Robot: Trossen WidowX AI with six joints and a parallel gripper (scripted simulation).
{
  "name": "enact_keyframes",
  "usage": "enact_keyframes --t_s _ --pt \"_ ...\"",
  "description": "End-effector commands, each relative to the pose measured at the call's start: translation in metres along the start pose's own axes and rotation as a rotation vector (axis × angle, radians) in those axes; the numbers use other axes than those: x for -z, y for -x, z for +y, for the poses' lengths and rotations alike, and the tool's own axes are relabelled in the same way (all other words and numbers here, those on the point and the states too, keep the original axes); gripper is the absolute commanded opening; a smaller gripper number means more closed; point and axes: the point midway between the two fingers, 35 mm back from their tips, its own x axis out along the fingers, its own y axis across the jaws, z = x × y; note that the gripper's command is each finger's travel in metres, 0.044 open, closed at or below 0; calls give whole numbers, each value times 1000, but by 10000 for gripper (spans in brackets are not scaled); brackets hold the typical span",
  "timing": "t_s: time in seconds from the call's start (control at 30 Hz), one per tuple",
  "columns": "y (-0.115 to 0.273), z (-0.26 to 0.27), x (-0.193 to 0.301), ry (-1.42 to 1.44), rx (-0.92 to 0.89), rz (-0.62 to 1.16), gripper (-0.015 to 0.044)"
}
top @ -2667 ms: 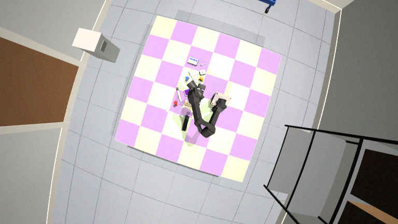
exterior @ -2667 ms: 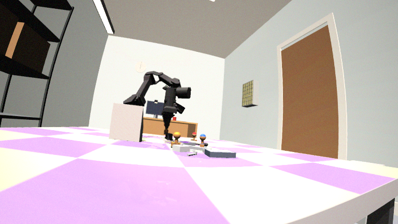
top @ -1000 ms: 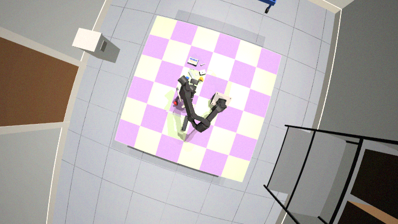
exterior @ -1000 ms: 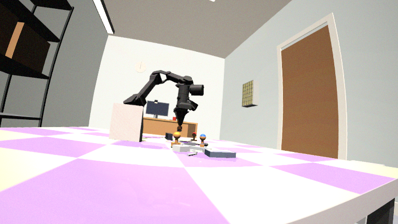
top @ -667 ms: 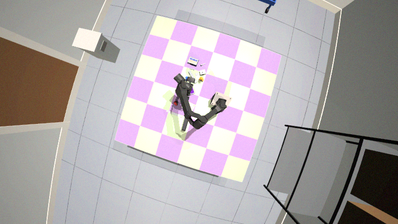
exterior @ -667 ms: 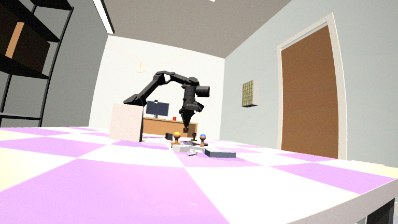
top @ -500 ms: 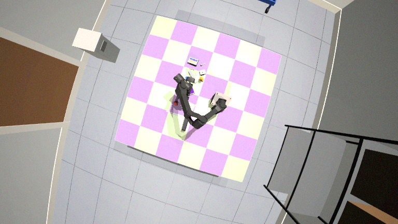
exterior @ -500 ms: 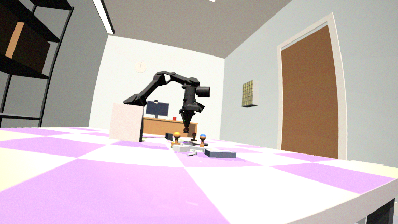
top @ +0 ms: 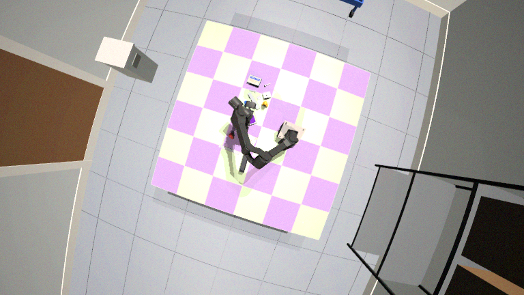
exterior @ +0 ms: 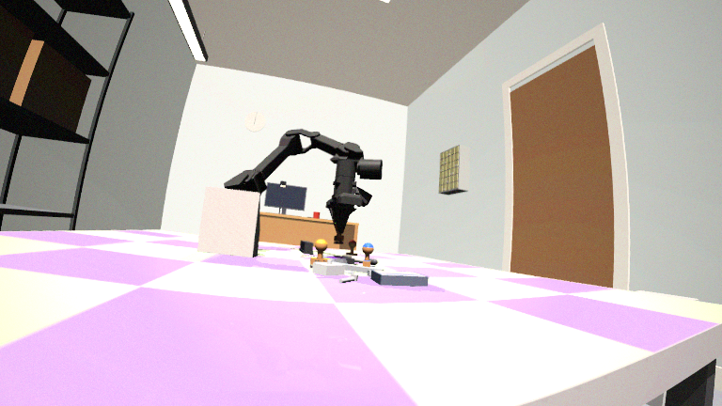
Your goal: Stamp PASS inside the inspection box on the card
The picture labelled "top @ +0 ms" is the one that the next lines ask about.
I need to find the beige taped card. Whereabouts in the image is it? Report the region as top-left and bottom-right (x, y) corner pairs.
(248, 134), (258, 146)

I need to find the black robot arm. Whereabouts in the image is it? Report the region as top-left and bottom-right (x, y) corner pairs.
(228, 96), (299, 169)

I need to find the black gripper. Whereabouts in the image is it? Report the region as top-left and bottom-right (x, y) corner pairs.
(244, 100), (256, 132)

